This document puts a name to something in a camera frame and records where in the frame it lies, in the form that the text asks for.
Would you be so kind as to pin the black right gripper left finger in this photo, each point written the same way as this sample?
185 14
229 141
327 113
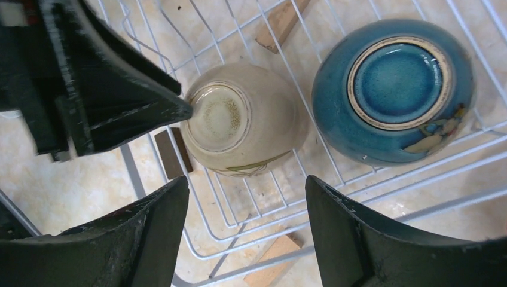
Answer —
136 245

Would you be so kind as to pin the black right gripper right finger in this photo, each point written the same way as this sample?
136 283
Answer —
358 246

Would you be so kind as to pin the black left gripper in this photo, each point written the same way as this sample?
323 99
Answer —
112 94

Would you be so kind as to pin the beige flower pattern bowl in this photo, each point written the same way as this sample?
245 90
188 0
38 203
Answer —
246 120

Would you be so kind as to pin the small wooden block under rack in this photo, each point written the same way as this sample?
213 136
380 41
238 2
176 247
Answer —
281 20

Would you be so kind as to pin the dark brown block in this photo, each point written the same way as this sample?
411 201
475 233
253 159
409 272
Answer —
168 153

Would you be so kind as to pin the dark teal bowl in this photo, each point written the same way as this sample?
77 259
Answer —
394 92

